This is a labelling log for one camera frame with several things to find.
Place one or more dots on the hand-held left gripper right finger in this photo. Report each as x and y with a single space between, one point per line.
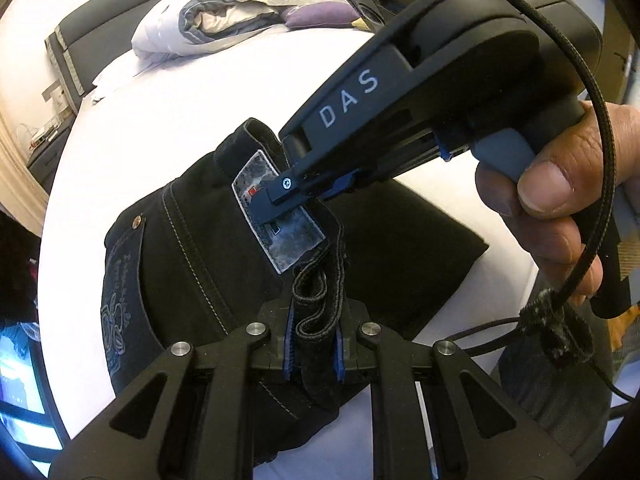
340 360

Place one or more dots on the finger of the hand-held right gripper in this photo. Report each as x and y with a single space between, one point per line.
287 190
345 185

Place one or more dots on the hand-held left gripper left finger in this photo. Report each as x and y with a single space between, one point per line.
288 347

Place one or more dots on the black denim pants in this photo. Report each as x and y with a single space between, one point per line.
200 260

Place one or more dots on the person's right hand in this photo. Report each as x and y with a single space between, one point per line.
555 190

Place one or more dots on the yellow pillow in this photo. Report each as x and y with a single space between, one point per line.
361 25

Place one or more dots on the purple pillow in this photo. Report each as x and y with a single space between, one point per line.
320 12

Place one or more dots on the bed with grey headboard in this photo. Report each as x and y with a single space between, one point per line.
125 160

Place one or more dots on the white pillow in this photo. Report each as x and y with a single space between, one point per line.
117 77

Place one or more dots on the person's grey trouser leg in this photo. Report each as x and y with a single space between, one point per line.
550 395

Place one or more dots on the grey nightstand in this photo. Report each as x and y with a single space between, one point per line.
47 170

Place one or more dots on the clear plastic box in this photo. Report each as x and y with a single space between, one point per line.
45 135

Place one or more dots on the large window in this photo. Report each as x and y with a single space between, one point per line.
20 385

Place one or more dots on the cream curtain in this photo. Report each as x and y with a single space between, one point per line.
15 170

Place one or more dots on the black hanging garment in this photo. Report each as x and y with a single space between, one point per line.
17 250

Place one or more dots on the wall socket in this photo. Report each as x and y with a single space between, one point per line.
54 96

